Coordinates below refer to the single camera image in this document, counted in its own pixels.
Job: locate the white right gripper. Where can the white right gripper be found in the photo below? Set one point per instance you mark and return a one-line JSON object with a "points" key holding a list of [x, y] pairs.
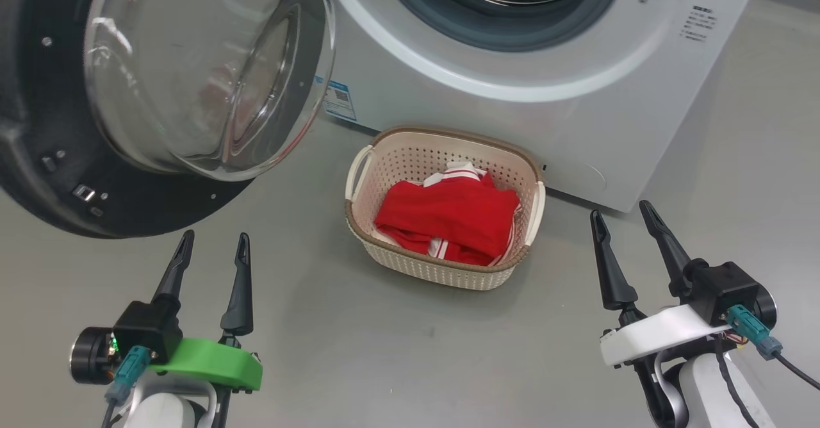
{"points": [[647, 335]]}

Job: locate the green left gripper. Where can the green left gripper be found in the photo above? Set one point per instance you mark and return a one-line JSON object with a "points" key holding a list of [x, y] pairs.
{"points": [[211, 361]]}

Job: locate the washing machine glass door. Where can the washing machine glass door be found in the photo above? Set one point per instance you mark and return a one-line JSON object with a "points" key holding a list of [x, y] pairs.
{"points": [[64, 191]]}

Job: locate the white front-loading washing machine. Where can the white front-loading washing machine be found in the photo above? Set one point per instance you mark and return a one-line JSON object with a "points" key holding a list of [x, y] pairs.
{"points": [[576, 127]]}

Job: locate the cream perforated basket brown rim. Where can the cream perforated basket brown rim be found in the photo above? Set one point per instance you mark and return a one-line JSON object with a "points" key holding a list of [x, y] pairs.
{"points": [[410, 159]]}

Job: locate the blue energy label sticker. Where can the blue energy label sticker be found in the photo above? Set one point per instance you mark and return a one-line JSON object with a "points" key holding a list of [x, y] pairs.
{"points": [[339, 101]]}

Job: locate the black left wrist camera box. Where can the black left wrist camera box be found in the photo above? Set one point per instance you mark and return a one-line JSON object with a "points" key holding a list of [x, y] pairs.
{"points": [[147, 329]]}

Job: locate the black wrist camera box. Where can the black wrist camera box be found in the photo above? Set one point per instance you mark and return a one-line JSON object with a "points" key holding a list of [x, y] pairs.
{"points": [[724, 287], [147, 329]]}

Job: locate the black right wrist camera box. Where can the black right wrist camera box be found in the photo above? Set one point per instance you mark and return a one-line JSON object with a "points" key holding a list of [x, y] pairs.
{"points": [[724, 287]]}

